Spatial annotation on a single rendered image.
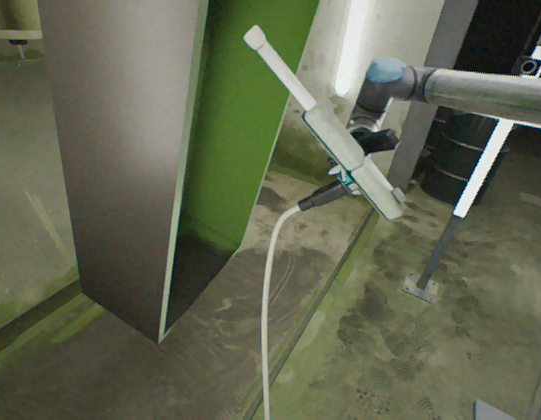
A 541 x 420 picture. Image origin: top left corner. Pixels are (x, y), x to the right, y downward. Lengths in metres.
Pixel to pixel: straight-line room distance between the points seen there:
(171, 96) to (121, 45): 0.12
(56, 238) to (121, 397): 0.85
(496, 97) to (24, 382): 1.91
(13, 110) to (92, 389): 1.37
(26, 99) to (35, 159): 0.31
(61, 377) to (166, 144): 1.34
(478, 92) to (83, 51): 0.81
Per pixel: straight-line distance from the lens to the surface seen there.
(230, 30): 1.23
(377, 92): 0.91
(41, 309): 1.97
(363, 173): 0.68
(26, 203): 1.95
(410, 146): 2.74
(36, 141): 2.04
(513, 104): 0.80
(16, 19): 1.77
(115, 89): 0.71
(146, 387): 1.66
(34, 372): 1.86
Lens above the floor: 1.49
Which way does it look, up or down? 34 degrees down
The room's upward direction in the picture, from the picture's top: 7 degrees clockwise
